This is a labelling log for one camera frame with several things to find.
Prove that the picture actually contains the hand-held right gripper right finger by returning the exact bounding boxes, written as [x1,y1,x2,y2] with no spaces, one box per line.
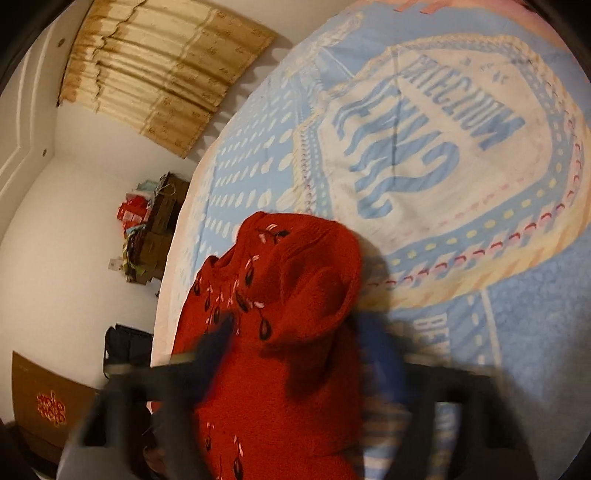
[355,308,539,480]

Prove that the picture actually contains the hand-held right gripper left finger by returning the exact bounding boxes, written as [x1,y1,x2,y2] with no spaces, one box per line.
[60,316,241,480]

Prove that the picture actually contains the red knitted sweater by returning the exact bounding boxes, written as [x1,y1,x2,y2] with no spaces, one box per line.
[173,211,370,480]

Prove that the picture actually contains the black bag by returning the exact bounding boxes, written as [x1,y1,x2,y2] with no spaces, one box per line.
[103,325,154,380]

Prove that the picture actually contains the stack of cardboard boxes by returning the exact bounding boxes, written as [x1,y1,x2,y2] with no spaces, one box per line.
[124,172,191,284]

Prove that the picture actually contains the red bags pile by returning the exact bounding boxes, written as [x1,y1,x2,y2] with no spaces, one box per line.
[117,196,152,232]

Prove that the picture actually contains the brown cabinet with red knot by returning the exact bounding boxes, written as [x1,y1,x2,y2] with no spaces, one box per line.
[11,351,101,455]

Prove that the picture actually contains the blue printed blanket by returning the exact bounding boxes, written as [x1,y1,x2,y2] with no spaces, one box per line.
[150,0,591,480]

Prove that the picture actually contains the beige gold curtain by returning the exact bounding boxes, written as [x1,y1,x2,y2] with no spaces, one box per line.
[58,0,278,159]

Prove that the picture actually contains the white panelled door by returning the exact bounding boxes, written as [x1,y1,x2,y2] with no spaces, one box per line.
[0,28,95,208]

